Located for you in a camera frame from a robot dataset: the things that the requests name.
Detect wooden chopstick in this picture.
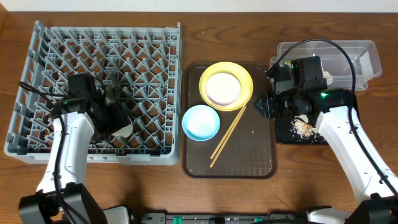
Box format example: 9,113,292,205
210,106,246,160
209,107,247,169

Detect white cup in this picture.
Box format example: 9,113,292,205
111,123,133,138

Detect white rice bowl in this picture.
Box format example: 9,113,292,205
205,73,241,106

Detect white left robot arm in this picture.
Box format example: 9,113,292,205
19,90,132,223

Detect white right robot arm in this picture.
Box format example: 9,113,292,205
254,89,397,223

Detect black waste tray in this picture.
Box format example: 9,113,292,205
273,88,358,146

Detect grey dishwasher rack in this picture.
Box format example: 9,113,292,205
4,22,182,166

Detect rice food scraps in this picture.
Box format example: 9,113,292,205
291,114,318,139

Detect yellow plate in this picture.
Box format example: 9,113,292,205
199,62,254,111

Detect brown serving tray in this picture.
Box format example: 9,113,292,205
182,62,277,179

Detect crumpled white tissue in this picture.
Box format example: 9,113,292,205
322,70,333,85

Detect light blue bowl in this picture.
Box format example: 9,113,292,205
182,105,221,141

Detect clear plastic bin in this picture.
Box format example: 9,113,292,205
281,40,382,91

